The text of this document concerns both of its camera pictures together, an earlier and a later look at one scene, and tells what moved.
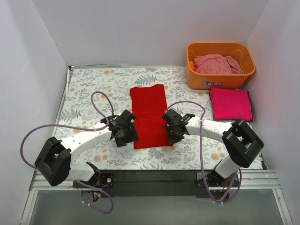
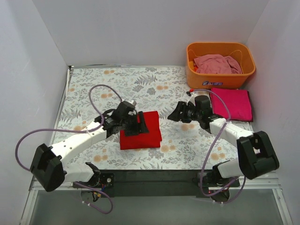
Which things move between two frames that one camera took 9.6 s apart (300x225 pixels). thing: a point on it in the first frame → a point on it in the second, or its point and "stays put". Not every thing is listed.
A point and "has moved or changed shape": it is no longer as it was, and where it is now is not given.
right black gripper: (170, 130) → (183, 112)
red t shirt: (148, 104) has moved or changed shape
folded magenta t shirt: (229, 104) stays put
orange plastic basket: (210, 65) stays put
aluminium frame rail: (266, 180) stays put
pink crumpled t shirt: (217, 63) stays put
